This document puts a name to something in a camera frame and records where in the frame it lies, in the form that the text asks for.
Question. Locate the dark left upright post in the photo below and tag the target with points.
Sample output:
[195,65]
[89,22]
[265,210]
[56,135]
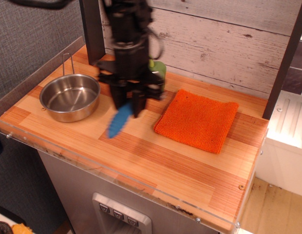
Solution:
[93,33]

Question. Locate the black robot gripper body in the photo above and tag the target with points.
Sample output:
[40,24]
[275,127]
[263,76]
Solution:
[131,68]

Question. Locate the grey toy kitchen cabinet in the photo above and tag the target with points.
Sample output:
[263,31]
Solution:
[75,188]

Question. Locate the stainless steel pot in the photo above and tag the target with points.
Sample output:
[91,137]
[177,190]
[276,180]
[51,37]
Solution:
[70,98]

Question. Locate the orange yellow object bottom left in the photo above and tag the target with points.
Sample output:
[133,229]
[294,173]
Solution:
[21,229]

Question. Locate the blue handled metal spoon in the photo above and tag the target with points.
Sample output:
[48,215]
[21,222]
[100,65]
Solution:
[119,120]

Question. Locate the dark upright post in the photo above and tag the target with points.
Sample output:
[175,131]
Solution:
[285,64]
[93,33]

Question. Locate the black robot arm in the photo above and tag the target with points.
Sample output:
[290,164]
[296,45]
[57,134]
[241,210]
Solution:
[129,21]

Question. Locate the white toy sink unit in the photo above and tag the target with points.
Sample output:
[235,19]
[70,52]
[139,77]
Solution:
[280,162]

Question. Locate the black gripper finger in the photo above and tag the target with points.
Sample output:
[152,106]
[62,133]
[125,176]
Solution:
[138,102]
[119,95]

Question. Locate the orange knitted cloth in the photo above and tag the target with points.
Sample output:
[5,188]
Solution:
[197,121]

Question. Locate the silver dispenser button panel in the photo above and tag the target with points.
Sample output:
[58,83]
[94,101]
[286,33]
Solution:
[116,218]

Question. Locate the clear acrylic edge guard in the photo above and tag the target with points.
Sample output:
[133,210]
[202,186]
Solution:
[196,184]

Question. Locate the green toy bell pepper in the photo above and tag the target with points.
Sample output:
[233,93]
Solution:
[158,68]

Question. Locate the dark right upright post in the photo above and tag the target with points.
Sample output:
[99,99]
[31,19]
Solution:
[285,64]

